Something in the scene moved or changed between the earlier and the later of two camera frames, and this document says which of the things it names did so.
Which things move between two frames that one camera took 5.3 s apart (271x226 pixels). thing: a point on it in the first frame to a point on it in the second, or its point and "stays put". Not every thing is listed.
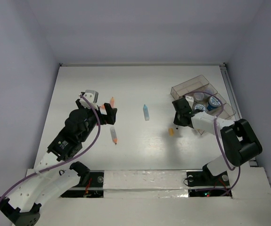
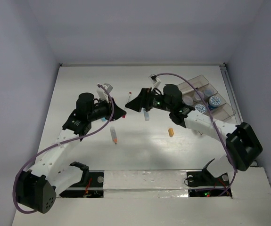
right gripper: x=176 y=120 to x=143 y=100
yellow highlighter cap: x=171 y=132 stays put
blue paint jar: x=199 y=106 stays put
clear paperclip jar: x=199 y=96 stays put
